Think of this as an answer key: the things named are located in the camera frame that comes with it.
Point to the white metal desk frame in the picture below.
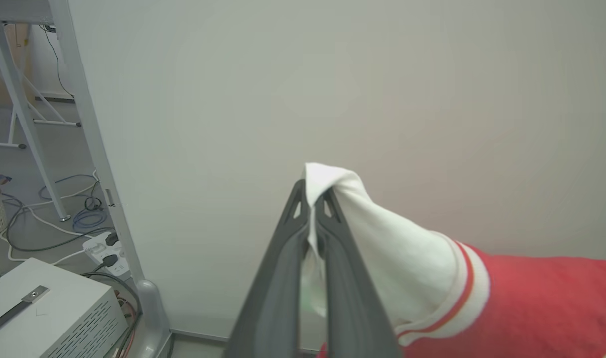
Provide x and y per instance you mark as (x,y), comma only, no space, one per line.
(24,124)

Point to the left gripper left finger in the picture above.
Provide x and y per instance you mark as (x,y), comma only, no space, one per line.
(268,308)

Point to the white power strip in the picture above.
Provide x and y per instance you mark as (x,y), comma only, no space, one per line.
(100,248)

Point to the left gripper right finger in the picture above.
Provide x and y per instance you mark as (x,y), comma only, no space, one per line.
(353,318)

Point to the white partition panel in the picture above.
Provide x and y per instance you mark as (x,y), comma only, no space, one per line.
(382,99)

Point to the red and white jersey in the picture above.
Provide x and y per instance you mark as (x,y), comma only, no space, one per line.
(532,308)

